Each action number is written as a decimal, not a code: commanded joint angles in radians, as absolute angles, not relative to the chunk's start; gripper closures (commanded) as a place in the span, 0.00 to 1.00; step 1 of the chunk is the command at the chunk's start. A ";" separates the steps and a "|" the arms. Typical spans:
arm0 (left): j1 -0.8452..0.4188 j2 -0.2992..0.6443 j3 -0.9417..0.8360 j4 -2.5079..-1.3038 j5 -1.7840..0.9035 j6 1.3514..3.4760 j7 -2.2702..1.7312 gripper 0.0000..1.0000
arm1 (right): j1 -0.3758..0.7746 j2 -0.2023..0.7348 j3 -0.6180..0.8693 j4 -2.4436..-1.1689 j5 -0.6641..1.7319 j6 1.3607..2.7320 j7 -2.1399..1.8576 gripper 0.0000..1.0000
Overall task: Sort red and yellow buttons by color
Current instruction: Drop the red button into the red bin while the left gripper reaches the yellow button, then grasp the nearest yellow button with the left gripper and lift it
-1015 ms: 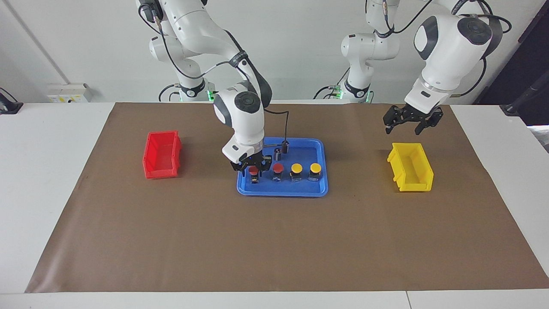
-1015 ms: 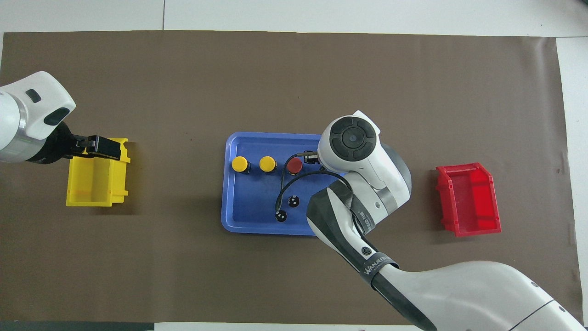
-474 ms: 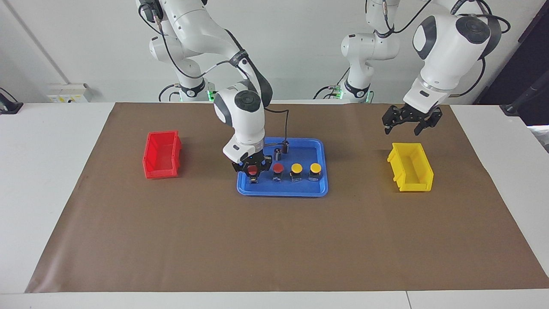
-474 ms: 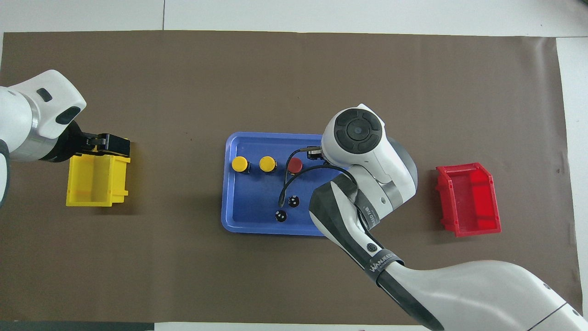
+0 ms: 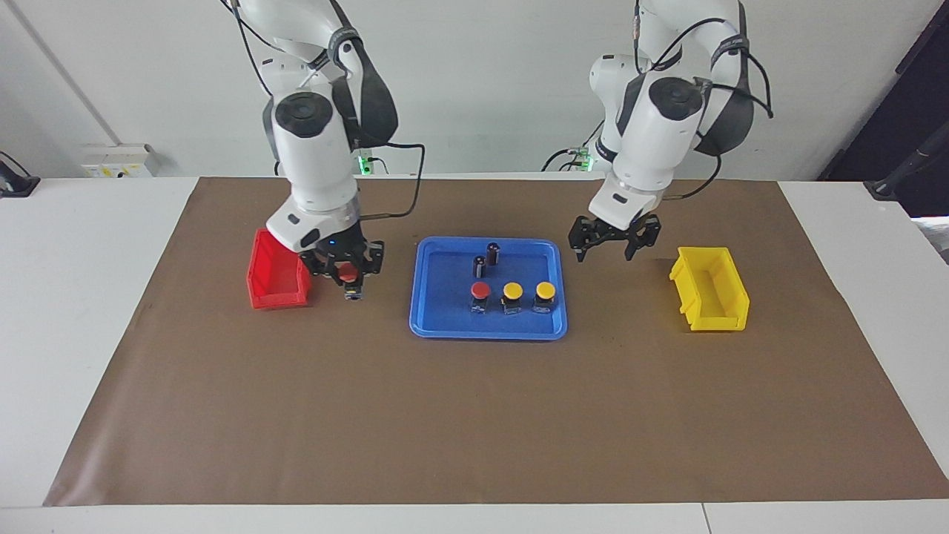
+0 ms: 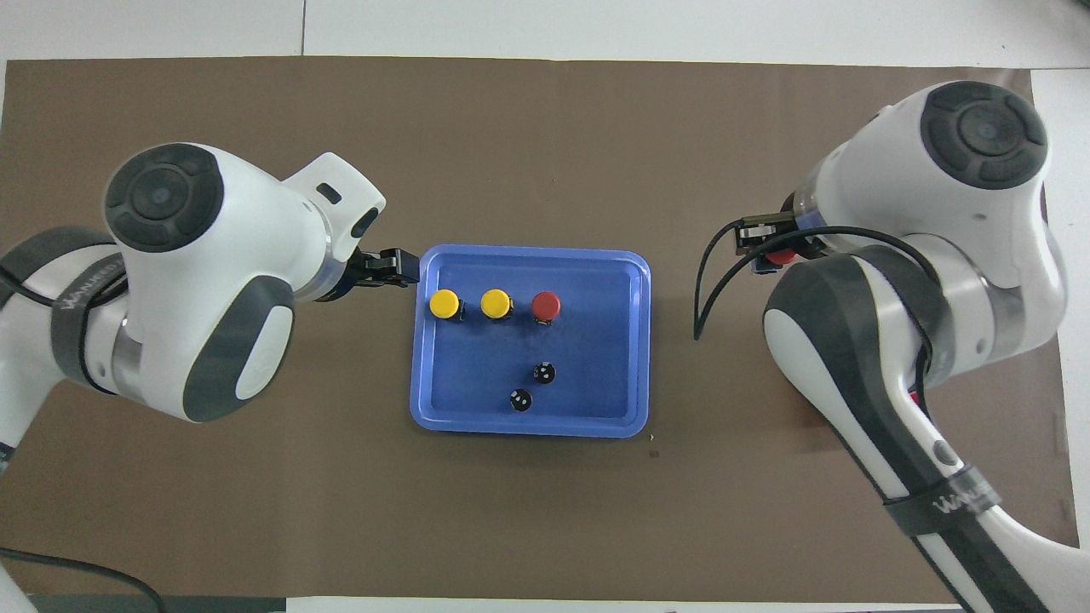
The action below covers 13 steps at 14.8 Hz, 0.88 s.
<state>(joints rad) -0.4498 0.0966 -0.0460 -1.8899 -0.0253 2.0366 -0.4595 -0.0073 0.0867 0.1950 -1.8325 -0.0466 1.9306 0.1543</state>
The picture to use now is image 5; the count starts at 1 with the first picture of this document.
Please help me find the brown table mat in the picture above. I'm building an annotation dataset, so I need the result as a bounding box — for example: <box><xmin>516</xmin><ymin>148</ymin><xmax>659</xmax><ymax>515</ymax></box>
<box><xmin>43</xmin><ymin>176</ymin><xmax>949</xmax><ymax>507</ymax></box>

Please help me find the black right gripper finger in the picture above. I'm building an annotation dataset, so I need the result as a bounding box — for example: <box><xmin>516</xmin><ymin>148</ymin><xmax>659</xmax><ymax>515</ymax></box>
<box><xmin>299</xmin><ymin>251</ymin><xmax>343</xmax><ymax>286</ymax></box>
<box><xmin>357</xmin><ymin>240</ymin><xmax>386</xmax><ymax>281</ymax></box>

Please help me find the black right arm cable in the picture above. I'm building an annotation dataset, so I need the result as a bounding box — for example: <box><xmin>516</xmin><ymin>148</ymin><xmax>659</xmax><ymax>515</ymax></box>
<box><xmin>222</xmin><ymin>0</ymin><xmax>426</xmax><ymax>220</ymax></box>

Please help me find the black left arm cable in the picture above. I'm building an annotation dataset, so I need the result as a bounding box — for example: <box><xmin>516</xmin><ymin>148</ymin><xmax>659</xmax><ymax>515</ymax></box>
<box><xmin>634</xmin><ymin>0</ymin><xmax>776</xmax><ymax>202</ymax></box>

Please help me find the yellow plastic bin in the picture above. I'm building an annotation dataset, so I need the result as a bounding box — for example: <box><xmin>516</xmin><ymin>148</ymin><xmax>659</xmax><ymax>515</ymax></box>
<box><xmin>669</xmin><ymin>246</ymin><xmax>750</xmax><ymax>332</ymax></box>

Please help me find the blue plastic tray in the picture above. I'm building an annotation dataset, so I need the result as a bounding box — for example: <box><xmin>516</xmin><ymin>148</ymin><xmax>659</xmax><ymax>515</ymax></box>
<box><xmin>409</xmin><ymin>237</ymin><xmax>569</xmax><ymax>340</ymax></box>

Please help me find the black stand base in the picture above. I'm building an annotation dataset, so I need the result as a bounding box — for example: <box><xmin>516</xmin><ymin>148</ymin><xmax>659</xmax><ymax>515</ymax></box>
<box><xmin>0</xmin><ymin>151</ymin><xmax>42</xmax><ymax>199</ymax></box>

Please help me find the black base cable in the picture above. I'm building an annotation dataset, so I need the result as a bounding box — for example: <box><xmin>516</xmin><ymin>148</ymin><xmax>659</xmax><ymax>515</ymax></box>
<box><xmin>540</xmin><ymin>121</ymin><xmax>605</xmax><ymax>173</ymax></box>

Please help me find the red plastic bin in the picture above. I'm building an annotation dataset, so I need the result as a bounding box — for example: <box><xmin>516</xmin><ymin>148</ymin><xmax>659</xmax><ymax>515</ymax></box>
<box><xmin>247</xmin><ymin>228</ymin><xmax>313</xmax><ymax>310</ymax></box>

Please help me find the black wall panel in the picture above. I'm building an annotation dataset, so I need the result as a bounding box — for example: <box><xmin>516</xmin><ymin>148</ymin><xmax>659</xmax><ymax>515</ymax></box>
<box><xmin>819</xmin><ymin>0</ymin><xmax>949</xmax><ymax>217</ymax></box>

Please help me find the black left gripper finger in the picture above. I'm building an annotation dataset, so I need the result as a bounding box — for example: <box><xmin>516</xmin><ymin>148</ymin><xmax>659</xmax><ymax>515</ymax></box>
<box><xmin>568</xmin><ymin>217</ymin><xmax>598</xmax><ymax>265</ymax></box>
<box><xmin>624</xmin><ymin>215</ymin><xmax>662</xmax><ymax>263</ymax></box>

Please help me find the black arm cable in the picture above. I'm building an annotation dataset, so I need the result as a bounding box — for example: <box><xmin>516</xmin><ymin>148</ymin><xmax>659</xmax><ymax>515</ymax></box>
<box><xmin>222</xmin><ymin>0</ymin><xmax>426</xmax><ymax>220</ymax></box>
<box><xmin>634</xmin><ymin>0</ymin><xmax>776</xmax><ymax>202</ymax></box>

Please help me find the black tripod leg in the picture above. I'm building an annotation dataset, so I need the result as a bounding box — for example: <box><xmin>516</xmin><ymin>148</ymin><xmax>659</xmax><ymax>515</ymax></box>
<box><xmin>863</xmin><ymin>122</ymin><xmax>949</xmax><ymax>202</ymax></box>

